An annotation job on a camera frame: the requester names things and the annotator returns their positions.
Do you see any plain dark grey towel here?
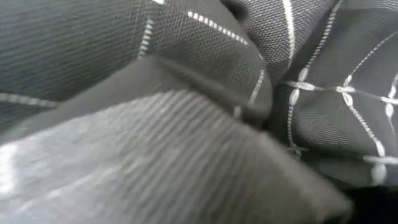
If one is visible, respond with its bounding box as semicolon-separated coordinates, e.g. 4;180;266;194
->
0;55;354;224

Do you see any grey checked towel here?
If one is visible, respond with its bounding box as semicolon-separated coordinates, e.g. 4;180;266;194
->
0;0;398;187

